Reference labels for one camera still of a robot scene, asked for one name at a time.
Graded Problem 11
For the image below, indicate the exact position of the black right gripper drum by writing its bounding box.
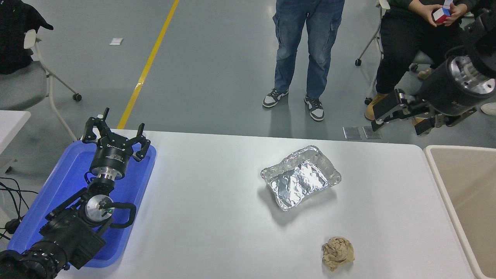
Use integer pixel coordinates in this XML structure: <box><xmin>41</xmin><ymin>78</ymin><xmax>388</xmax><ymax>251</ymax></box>
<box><xmin>415</xmin><ymin>58</ymin><xmax>478</xmax><ymax>127</ymax></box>

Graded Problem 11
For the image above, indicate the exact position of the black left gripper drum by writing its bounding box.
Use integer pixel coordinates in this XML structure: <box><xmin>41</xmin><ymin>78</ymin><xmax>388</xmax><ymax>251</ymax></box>
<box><xmin>90</xmin><ymin>138</ymin><xmax>135</xmax><ymax>174</ymax></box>

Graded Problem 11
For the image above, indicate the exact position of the colourful puzzle cube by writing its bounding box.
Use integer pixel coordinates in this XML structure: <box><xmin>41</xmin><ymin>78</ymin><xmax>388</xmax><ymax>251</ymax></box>
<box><xmin>433</xmin><ymin>6</ymin><xmax>452</xmax><ymax>23</ymax></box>

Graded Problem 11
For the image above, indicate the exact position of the foil tray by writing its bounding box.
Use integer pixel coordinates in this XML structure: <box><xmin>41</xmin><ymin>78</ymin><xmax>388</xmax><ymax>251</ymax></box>
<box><xmin>260</xmin><ymin>145</ymin><xmax>342</xmax><ymax>212</ymax></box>

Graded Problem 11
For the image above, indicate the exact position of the seated person's right hand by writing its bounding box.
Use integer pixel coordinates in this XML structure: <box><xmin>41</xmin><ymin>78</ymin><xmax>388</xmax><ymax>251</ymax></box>
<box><xmin>408</xmin><ymin>0</ymin><xmax>442</xmax><ymax>27</ymax></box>

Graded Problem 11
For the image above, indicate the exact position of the seated person's left hand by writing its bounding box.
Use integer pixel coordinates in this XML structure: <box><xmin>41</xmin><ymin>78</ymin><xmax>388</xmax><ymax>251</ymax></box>
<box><xmin>442</xmin><ymin>2</ymin><xmax>468</xmax><ymax>27</ymax></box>

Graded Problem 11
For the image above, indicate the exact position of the blue plastic tray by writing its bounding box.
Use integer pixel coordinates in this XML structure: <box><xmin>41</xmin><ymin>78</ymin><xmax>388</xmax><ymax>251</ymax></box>
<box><xmin>7</xmin><ymin>139</ymin><xmax>157</xmax><ymax>269</ymax></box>

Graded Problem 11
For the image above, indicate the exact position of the seated person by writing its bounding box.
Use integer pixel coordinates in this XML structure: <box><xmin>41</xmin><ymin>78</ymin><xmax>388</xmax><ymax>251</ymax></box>
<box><xmin>364</xmin><ymin>0</ymin><xmax>481</xmax><ymax>121</ymax></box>

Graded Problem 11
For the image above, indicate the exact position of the large pale bin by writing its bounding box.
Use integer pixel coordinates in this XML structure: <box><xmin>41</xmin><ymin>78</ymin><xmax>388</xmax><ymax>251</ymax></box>
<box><xmin>424</xmin><ymin>145</ymin><xmax>496</xmax><ymax>279</ymax></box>

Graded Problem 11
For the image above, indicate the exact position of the white side table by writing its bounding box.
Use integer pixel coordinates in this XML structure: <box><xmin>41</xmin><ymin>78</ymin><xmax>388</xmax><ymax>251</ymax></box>
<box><xmin>0</xmin><ymin>110</ymin><xmax>31</xmax><ymax>173</ymax></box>

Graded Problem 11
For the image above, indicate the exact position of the standing person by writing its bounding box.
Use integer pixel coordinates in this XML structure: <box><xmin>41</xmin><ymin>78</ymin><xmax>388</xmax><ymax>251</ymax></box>
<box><xmin>262</xmin><ymin>0</ymin><xmax>345</xmax><ymax>122</ymax></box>

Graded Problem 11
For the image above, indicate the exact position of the black garment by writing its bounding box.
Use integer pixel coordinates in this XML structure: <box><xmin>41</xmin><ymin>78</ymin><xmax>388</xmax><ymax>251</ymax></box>
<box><xmin>0</xmin><ymin>0</ymin><xmax>54</xmax><ymax>75</ymax></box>

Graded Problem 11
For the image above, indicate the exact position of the crumpled tan paper ball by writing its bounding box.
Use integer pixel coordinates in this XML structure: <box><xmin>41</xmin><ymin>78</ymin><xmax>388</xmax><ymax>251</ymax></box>
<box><xmin>321</xmin><ymin>236</ymin><xmax>355</xmax><ymax>272</ymax></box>

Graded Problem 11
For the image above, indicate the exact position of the grey chair with white frame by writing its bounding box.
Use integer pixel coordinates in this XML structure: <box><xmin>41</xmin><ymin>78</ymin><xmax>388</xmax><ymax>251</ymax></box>
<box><xmin>0</xmin><ymin>29</ymin><xmax>83</xmax><ymax>142</ymax></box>

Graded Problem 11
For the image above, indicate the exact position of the black cable bundle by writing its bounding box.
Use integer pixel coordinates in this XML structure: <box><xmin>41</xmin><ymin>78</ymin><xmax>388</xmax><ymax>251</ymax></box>
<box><xmin>0</xmin><ymin>177</ymin><xmax>39</xmax><ymax>241</ymax></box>

